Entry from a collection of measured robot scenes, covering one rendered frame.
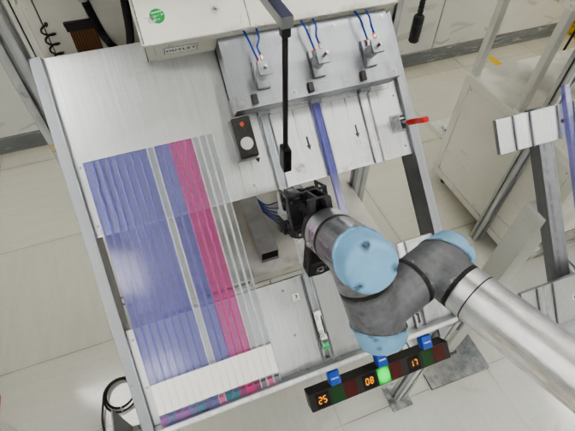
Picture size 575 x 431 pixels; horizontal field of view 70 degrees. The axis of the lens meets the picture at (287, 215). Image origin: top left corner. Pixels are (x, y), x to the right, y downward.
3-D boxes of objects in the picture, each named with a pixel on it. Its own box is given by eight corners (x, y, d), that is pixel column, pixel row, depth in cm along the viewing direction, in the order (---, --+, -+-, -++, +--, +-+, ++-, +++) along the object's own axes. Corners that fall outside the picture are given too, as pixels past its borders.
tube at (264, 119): (328, 345, 86) (330, 347, 85) (322, 348, 85) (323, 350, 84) (263, 106, 82) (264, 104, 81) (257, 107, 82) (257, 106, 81)
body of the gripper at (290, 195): (315, 178, 74) (343, 192, 63) (323, 222, 77) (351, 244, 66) (275, 189, 72) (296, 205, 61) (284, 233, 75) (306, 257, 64)
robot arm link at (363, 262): (357, 313, 50) (336, 255, 47) (323, 277, 61) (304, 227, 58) (411, 285, 52) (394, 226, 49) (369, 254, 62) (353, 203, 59)
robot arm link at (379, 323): (438, 323, 60) (422, 260, 56) (383, 370, 55) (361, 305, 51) (399, 304, 66) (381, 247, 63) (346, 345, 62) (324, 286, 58)
